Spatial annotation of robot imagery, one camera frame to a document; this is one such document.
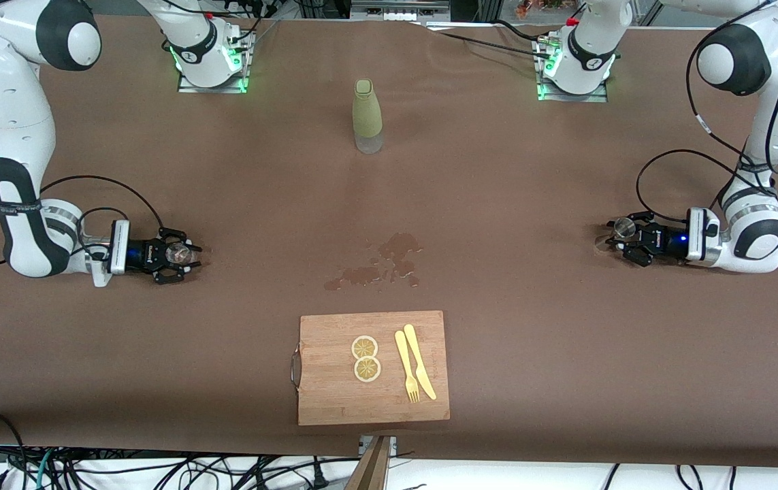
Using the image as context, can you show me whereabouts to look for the brown table cover sheet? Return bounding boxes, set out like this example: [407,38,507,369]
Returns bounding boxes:
[0,15,778,469]

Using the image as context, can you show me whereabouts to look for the wooden cutting board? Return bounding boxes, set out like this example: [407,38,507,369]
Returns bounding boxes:
[291,310,451,427]

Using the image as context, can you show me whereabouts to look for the green sleeved glass bottle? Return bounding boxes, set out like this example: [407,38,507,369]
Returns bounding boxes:
[352,79,384,154]

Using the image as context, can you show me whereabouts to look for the colourful background item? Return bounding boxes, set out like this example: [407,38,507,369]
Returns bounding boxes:
[515,0,570,18]

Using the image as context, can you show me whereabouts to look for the yellow plastic fork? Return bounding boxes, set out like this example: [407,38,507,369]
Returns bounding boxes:
[394,331,421,404]

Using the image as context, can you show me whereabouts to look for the yellow plastic knife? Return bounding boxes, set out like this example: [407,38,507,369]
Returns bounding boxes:
[403,324,438,401]

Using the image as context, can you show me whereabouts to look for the wooden beam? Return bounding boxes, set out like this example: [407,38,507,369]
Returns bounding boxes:
[344,436,391,490]

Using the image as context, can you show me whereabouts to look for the grey equipment box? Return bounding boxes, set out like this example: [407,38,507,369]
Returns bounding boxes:
[350,0,452,20]

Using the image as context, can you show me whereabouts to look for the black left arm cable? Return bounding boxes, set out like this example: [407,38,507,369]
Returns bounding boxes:
[636,0,778,225]

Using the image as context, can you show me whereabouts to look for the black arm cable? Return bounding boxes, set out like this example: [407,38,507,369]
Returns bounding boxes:
[0,175,165,265]
[636,0,778,225]

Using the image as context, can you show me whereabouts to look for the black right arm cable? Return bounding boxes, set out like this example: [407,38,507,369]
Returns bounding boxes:
[0,175,165,265]

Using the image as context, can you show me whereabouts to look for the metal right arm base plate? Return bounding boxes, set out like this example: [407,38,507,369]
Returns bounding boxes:
[177,27,252,94]

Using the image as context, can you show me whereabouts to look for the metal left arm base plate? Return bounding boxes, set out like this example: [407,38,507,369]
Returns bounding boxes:
[534,37,611,103]

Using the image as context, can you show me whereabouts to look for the black base power cable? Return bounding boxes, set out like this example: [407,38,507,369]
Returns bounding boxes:
[423,24,556,59]

